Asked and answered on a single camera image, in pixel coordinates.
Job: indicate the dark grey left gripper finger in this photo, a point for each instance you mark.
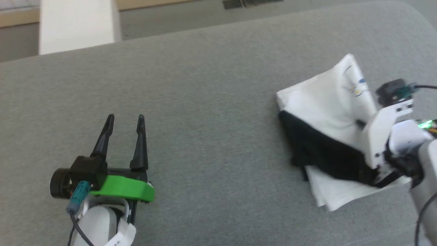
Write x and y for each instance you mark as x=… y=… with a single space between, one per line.
x=140 y=147
x=102 y=140

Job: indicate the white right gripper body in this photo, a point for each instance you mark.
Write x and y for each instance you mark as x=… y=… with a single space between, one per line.
x=377 y=136

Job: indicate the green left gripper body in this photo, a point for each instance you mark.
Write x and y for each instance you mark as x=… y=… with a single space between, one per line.
x=126 y=188

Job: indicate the black and white shirt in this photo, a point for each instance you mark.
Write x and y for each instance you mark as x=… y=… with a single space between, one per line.
x=321 y=102

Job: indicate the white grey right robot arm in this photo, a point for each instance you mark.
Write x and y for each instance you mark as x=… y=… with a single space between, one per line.
x=426 y=164

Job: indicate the grey fabric sofa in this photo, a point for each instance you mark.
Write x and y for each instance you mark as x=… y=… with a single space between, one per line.
x=205 y=119

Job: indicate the white rectangular box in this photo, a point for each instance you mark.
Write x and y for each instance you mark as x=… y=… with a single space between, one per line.
x=75 y=24

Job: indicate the lemon print grid panel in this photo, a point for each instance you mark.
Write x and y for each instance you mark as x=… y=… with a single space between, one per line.
x=13 y=17

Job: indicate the black floor mats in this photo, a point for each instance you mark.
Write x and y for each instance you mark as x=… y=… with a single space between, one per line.
x=252 y=3

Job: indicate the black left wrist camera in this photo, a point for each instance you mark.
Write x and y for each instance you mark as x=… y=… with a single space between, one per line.
x=87 y=171

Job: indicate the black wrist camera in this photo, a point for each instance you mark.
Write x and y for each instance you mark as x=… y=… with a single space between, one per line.
x=391 y=90
x=87 y=171

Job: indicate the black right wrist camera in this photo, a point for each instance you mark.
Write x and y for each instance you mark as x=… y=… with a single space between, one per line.
x=391 y=90

